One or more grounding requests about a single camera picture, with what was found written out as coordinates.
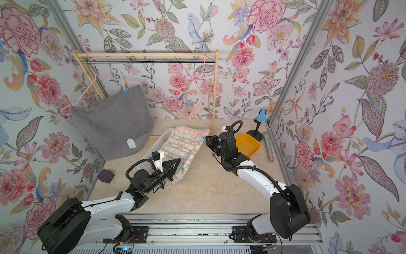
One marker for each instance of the black stand blue knob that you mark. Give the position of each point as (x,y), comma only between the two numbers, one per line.
(261,118)

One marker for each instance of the silver metal cylinder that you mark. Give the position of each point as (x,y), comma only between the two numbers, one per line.
(267,141)

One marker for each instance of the pastel striped bunny towel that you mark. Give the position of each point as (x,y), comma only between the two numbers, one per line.
(168,148)

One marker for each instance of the clear clothespin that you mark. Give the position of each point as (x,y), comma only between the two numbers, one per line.
(85,106)

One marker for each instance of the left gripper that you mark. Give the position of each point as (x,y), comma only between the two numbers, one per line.
(167,170)

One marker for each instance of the metal linear rail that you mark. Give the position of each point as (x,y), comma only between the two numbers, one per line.
(200,234)

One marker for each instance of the grey terry towel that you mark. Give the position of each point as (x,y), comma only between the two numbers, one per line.
(118,126)

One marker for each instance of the white perforated plastic basket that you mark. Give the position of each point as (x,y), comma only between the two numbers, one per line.
(155,147)

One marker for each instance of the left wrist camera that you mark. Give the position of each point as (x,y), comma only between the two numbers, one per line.
(157,157)

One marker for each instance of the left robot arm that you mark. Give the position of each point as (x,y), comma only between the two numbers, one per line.
(76,223)

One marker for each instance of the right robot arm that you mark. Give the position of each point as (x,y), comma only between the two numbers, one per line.
(288,210)

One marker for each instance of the yellow plastic bin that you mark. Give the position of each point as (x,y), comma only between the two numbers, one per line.
(247,145)

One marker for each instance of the pink wire hanger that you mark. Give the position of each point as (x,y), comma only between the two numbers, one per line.
(195,107)
(187,139)
(97,87)

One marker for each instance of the purple cube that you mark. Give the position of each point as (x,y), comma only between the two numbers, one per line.
(106,176)

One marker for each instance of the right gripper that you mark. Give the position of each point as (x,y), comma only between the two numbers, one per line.
(212,144)

